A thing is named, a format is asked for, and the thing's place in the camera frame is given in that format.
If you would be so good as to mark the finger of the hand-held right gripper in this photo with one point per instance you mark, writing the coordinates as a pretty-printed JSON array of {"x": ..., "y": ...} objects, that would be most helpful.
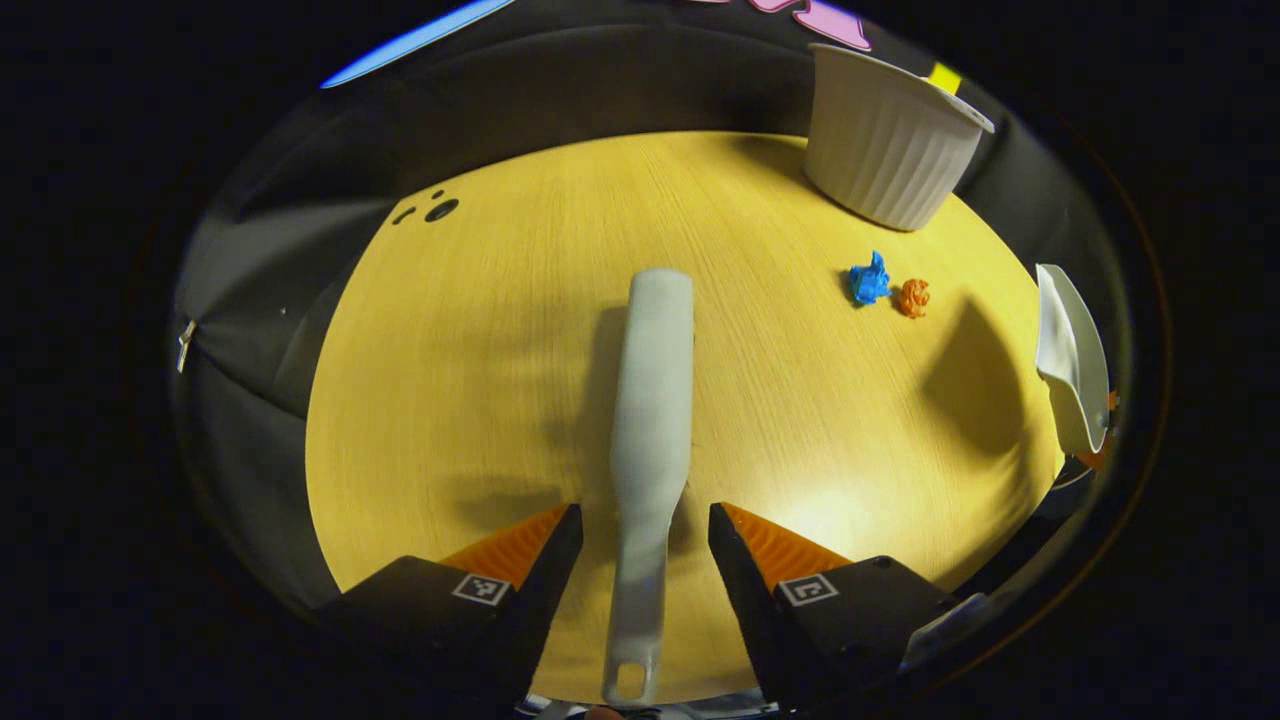
[{"x": 1105, "y": 430}]

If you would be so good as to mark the small white broom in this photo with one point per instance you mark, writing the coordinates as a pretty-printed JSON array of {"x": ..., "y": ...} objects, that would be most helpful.
[{"x": 655, "y": 400}]

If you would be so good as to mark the white plastic dustpan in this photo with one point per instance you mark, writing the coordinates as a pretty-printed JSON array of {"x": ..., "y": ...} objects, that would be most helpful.
[{"x": 1075, "y": 360}]

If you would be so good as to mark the black backdrop cloth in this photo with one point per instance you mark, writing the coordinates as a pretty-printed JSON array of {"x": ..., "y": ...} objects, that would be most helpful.
[{"x": 300, "y": 260}]

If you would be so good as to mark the white ribbed garbage bin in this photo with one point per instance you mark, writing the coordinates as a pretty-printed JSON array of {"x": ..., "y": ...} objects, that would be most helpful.
[{"x": 885, "y": 150}]

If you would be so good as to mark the small metal clip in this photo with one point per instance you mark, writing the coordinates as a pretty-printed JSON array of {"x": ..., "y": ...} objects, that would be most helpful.
[{"x": 185, "y": 343}]

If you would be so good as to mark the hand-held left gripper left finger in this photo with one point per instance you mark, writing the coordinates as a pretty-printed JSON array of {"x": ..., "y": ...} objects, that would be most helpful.
[{"x": 545, "y": 590}]

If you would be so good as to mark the blue paper trash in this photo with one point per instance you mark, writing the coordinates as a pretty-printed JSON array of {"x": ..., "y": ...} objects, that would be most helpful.
[{"x": 869, "y": 282}]

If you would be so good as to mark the wooden desktop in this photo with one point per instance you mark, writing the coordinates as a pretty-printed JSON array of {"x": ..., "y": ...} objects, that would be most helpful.
[{"x": 480, "y": 350}]

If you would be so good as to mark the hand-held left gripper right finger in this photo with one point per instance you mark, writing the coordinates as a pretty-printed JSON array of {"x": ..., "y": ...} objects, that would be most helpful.
[{"x": 745, "y": 590}]

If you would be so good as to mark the orange paper trash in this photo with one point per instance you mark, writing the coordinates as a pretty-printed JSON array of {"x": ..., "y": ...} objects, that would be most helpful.
[{"x": 912, "y": 298}]

